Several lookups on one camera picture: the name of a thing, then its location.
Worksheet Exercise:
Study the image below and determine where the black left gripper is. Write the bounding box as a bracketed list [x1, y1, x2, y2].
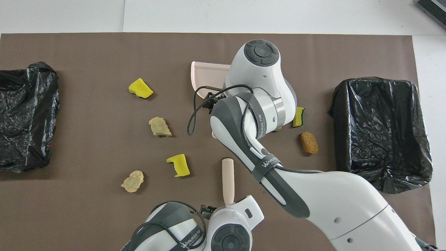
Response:
[200, 206, 218, 219]

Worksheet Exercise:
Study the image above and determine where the beige ridged chip toy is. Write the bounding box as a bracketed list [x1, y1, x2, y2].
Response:
[148, 116, 172, 137]
[121, 170, 144, 193]

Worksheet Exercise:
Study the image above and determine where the beige hand brush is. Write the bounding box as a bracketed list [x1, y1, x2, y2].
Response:
[222, 158, 235, 205]

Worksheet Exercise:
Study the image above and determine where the small yellow green sponge piece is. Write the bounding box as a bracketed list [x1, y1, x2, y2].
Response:
[293, 107, 305, 128]

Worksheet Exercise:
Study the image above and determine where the dark grey ribbed device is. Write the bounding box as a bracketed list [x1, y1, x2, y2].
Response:
[416, 0, 446, 30]

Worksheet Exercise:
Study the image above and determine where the black bag lined bin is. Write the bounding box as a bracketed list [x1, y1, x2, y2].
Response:
[328, 77, 433, 195]
[0, 61, 60, 173]

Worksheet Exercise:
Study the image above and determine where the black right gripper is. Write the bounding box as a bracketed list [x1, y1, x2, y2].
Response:
[204, 91, 224, 114]

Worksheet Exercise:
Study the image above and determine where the pale pink plastic dustpan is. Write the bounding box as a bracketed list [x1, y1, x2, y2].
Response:
[191, 61, 231, 139]

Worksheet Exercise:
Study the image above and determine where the brown fried croquette toy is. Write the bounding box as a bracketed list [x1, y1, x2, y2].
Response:
[300, 131, 319, 154]

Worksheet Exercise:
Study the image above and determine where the brown paper table mat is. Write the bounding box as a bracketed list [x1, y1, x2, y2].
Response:
[0, 33, 438, 251]

